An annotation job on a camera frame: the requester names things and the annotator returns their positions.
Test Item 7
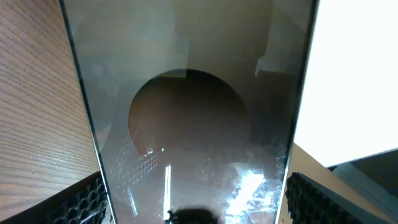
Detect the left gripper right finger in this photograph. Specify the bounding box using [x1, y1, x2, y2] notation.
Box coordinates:
[285, 172, 389, 224]

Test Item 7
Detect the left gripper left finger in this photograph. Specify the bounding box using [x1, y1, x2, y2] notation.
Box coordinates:
[1, 172, 108, 224]

